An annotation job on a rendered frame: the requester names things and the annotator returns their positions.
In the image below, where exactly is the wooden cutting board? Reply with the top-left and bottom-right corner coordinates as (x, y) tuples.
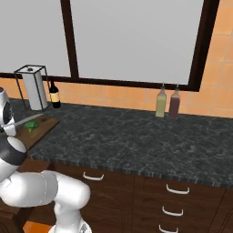
(15, 116), (61, 151)

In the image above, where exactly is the green broccoli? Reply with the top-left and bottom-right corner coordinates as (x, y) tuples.
(23, 119), (40, 133)

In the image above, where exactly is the yellow-green oil bottle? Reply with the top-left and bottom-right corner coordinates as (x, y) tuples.
(155, 82), (167, 118)

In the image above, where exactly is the dark red vinegar bottle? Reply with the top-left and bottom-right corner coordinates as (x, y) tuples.
(167, 84), (181, 120)

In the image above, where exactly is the dark bottle with yellow label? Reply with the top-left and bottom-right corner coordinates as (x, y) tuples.
(48, 78), (62, 110)

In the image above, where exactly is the dark wooden drawer front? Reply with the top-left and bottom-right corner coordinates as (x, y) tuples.
(133, 198), (224, 224)
(49, 162), (135, 198)
(133, 175), (228, 205)
(133, 218), (221, 233)

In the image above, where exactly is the dark-framed window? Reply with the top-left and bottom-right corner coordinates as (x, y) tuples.
(0, 0), (221, 93)

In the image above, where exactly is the grey kitchen knife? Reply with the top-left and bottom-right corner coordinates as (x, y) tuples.
(13, 113), (45, 128)

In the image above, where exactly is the white paper towel roll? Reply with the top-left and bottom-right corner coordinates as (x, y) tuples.
(22, 69), (49, 112)

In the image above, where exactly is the white drawer handle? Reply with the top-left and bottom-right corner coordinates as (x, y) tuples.
(165, 183), (191, 196)
(82, 171), (106, 182)
(161, 206), (185, 218)
(157, 224), (180, 233)

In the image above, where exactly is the black wire towel holder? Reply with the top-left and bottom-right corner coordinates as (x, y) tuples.
(14, 64), (52, 112)

